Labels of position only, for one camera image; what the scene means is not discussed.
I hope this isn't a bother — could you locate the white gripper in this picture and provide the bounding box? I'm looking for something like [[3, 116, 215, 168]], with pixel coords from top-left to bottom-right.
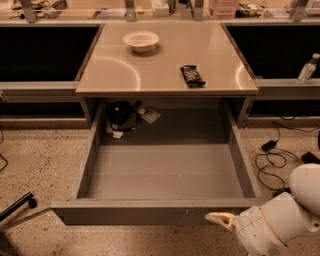
[[205, 206, 287, 256]]

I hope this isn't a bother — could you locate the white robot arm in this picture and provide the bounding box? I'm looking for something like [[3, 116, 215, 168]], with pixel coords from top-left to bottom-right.
[[205, 163, 320, 256]]

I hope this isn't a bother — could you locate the black chair base leg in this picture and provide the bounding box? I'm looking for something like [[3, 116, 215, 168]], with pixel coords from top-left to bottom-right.
[[301, 152, 320, 164]]

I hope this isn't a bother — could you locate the grey metal drawer cabinet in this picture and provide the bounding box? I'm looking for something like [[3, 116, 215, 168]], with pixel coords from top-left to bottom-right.
[[76, 21, 258, 139]]

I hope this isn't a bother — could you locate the black cable on floor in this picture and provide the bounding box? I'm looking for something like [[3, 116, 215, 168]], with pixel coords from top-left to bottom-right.
[[255, 116, 320, 193]]

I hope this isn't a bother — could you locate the clear plastic water bottle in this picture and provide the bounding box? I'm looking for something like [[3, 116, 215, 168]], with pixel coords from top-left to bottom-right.
[[297, 53, 320, 85]]

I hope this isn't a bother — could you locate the white tag card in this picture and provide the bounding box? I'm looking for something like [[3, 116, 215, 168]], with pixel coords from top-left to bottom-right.
[[142, 110, 161, 124]]

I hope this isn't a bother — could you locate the pink plastic basket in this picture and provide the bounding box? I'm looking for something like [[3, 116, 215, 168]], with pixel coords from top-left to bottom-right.
[[208, 0, 239, 18]]

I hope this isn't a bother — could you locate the black snack bar wrapper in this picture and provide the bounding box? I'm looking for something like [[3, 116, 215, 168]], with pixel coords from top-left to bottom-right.
[[180, 65, 206, 88]]

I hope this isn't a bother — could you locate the grey top drawer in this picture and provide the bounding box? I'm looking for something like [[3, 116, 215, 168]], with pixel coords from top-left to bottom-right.
[[52, 106, 263, 225]]

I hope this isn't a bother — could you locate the black caster leg left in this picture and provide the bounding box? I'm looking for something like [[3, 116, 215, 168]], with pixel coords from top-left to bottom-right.
[[0, 192, 38, 222]]

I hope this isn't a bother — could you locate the black round device in cabinet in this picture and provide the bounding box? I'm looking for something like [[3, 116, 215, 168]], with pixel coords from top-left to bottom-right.
[[106, 100, 142, 132]]

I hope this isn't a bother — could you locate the white bowl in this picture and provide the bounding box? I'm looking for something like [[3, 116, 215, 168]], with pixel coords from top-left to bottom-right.
[[123, 31, 159, 53]]

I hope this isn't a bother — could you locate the white box on shelf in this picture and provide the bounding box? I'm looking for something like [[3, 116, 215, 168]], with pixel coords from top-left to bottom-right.
[[151, 0, 169, 17]]

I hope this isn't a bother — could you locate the black power adapter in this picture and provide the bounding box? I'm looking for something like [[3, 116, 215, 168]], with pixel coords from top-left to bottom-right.
[[262, 140, 277, 152]]

